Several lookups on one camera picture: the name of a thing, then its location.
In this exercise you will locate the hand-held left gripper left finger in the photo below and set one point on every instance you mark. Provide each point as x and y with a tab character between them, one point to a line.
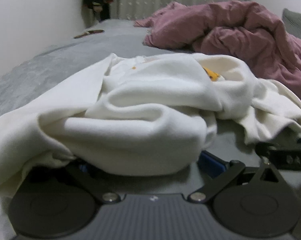
90	182

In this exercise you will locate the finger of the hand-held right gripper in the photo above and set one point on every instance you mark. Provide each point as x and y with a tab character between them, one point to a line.
263	148

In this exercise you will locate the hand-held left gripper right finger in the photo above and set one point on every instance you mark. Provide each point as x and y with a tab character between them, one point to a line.
211	163

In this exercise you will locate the white sweatshirt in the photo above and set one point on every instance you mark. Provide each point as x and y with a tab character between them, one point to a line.
140	117

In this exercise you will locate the pink quilt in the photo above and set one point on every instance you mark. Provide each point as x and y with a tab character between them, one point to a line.
240	30

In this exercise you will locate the grey bed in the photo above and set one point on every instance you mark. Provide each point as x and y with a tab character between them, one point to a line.
65	55

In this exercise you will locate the grey pillow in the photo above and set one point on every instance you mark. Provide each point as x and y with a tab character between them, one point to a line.
295	22

